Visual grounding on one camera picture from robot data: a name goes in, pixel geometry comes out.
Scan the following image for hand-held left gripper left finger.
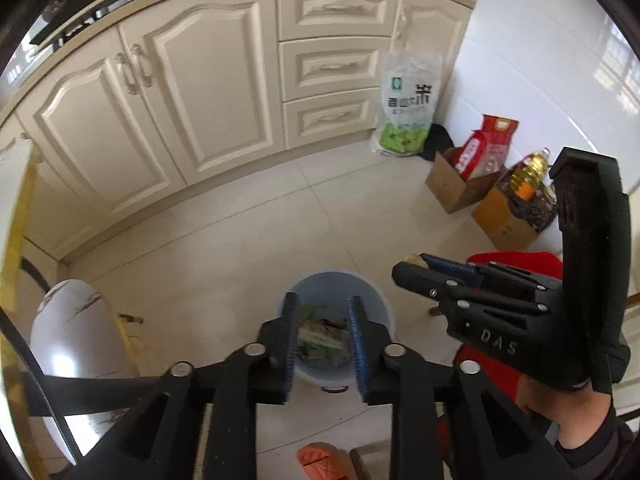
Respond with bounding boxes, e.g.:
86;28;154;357
62;292;301;480

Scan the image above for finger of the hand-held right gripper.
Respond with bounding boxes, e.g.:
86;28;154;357
392;260;561;321
422;255;563;293

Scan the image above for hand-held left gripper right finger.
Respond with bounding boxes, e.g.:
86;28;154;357
348;295;576;480

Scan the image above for light blue trash bin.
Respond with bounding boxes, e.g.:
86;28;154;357
284;271;395;393

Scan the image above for person's right forearm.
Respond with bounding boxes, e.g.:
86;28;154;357
555;405;636;480

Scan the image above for person's right hand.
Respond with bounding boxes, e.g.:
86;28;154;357
520;377;613;448

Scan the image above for heap of crumpled wrappers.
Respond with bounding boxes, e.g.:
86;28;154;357
299;302;354;367

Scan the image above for brown cardboard box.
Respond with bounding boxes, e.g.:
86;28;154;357
425;149;508;213
471;186;542;252

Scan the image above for red stool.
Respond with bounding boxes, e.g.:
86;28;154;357
427;251;566;411

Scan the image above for dark patterned bag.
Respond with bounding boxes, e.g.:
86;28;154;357
500;180;558;233

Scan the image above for dark brown wooden piece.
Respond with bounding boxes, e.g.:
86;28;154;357
349;447;375;480

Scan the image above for orange slipper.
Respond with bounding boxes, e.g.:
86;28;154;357
296;441;353;480

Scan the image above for yellow cooking oil bottle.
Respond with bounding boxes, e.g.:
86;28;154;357
509;147;552;201

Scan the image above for red and white rice bag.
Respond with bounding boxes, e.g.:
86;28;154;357
454;114;520;181

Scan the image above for black plastic bag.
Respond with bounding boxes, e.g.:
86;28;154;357
424;124;454;162

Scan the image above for white and green rice bag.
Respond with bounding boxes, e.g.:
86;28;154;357
370;50;444;158

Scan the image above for cream cabinet drawer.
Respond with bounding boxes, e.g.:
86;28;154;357
276;0;402;42
279;37;392;102
282;87;381;150

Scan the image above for black tapered bar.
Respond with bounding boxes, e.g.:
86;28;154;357
25;365;226;417

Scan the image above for white marbled chair gold legs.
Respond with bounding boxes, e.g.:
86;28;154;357
30;279;146;461

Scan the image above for narrow cream cabinet door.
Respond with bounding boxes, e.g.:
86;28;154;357
392;0;473;126

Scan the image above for cream kitchen cabinet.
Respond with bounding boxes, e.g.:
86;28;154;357
0;0;478;263

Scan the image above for black gas stove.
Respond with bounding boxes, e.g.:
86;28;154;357
29;0;131;47

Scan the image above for thin black cable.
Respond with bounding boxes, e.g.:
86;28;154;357
0;305;83;463

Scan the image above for white panel gold frame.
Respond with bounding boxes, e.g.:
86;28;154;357
0;139;40;480

